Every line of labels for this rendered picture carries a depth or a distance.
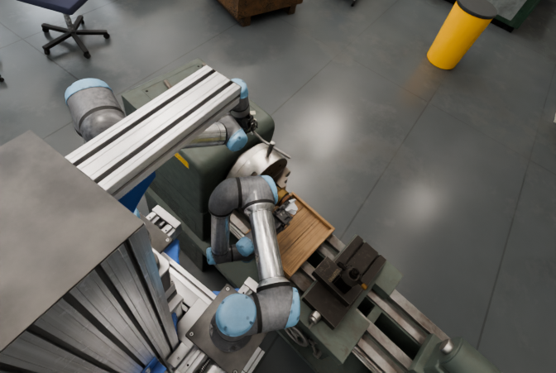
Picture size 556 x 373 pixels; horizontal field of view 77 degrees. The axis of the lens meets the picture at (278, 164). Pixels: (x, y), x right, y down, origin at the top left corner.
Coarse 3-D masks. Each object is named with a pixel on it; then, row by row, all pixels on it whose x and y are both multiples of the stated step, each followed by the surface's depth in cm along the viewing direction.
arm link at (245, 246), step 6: (246, 234) 151; (240, 240) 148; (246, 240) 147; (252, 240) 148; (240, 246) 146; (246, 246) 146; (252, 246) 147; (240, 252) 149; (246, 252) 146; (252, 252) 151
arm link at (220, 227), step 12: (228, 180) 128; (216, 192) 127; (228, 192) 125; (216, 204) 127; (228, 204) 126; (216, 216) 131; (228, 216) 135; (216, 228) 137; (228, 228) 141; (216, 240) 142; (228, 240) 147; (216, 252) 148; (228, 252) 153; (216, 264) 153
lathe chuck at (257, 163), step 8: (264, 152) 161; (272, 152) 164; (248, 160) 158; (256, 160) 158; (264, 160) 158; (272, 160) 159; (280, 160) 164; (248, 168) 156; (256, 168) 156; (264, 168) 156; (272, 168) 162; (280, 168) 172; (240, 176) 157
